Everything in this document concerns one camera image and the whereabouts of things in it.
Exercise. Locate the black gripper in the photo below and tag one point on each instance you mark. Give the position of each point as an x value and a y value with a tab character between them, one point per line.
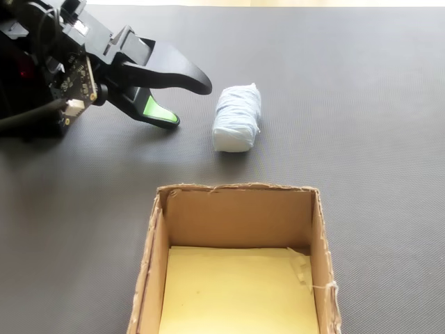
94	38

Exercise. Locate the blue yarn block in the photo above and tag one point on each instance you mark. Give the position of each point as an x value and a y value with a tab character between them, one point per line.
236	115

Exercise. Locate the yellow paper sheet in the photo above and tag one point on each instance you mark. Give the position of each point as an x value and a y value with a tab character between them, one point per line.
226	295

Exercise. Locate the open cardboard box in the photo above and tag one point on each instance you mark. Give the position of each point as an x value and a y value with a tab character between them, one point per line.
240	219

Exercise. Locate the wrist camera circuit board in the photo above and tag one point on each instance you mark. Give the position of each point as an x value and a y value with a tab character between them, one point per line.
74	83

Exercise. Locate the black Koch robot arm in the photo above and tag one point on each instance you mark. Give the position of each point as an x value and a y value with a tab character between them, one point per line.
17	52

